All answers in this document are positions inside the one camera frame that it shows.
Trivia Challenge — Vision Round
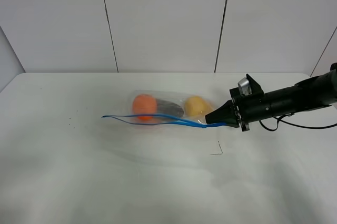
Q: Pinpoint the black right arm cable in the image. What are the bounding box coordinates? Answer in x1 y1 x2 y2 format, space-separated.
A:
259 113 337 131

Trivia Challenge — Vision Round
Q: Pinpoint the orange fruit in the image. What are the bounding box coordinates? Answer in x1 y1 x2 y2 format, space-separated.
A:
132 94 157 121

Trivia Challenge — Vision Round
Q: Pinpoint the clear blue-zip plastic bag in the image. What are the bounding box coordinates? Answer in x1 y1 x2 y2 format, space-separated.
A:
102 90 227 128

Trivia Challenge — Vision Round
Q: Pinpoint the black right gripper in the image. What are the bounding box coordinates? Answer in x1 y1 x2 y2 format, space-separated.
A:
205 89 264 131

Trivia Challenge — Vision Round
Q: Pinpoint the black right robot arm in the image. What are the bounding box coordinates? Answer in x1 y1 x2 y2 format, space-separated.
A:
205 64 336 131

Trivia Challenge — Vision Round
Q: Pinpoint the dark purple eggplant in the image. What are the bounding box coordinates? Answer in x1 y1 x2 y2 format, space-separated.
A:
156 99 184 118

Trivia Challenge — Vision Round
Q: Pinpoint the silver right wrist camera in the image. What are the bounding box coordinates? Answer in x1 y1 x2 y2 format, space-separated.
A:
237 77 252 96

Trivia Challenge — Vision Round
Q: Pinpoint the yellow pear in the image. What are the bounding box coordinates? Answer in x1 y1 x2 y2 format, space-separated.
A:
184 96 213 117

